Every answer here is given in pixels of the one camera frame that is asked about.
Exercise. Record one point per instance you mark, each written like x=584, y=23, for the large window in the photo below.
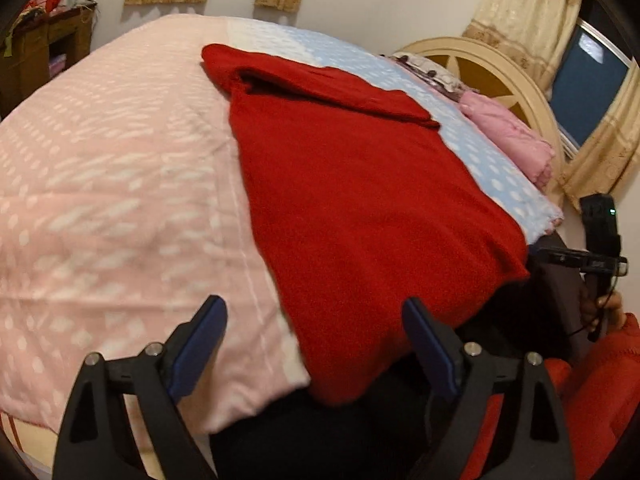
x=585, y=90

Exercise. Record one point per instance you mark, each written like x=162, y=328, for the green ribbon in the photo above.
x=8, y=42

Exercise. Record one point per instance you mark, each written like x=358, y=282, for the purple box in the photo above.
x=57, y=66

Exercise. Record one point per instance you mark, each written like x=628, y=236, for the cream wooden headboard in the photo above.
x=487, y=72

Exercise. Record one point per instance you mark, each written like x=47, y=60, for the patterned pillow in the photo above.
x=440, y=77

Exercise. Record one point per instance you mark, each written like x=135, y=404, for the person's right hand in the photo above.
x=614, y=310

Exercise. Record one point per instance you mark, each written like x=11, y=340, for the brown wooden desk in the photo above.
x=30, y=60

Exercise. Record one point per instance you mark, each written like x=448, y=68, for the pink and blue dotted blanket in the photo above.
x=125, y=185

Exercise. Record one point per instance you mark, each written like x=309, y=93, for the pink folded quilt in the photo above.
x=505, y=130

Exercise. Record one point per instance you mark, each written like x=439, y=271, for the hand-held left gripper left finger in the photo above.
x=200, y=345

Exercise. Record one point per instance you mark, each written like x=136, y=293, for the person's right forearm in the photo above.
x=605, y=395

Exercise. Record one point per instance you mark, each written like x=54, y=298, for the person's dark pants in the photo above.
x=350, y=440

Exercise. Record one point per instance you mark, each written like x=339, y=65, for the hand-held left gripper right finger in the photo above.
x=432, y=345

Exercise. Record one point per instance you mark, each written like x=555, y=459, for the red knit sweater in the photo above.
x=360, y=210

